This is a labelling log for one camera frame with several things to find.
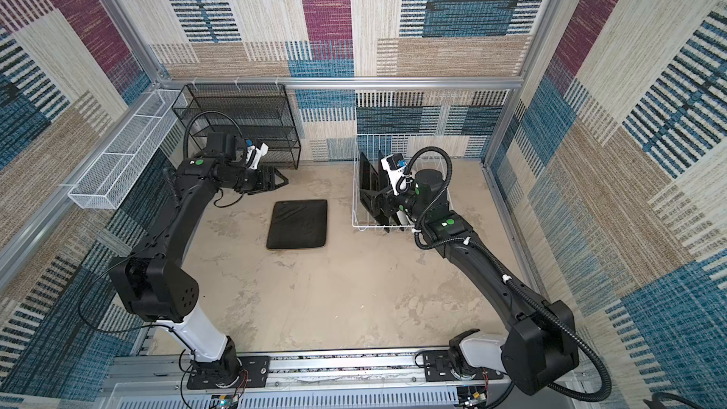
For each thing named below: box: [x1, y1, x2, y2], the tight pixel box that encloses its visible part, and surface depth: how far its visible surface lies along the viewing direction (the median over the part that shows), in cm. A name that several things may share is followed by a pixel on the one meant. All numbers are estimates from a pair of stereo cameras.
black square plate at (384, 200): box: [376, 150, 399, 227], surface depth 69 cm
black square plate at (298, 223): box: [265, 198, 328, 249], surface depth 104 cm
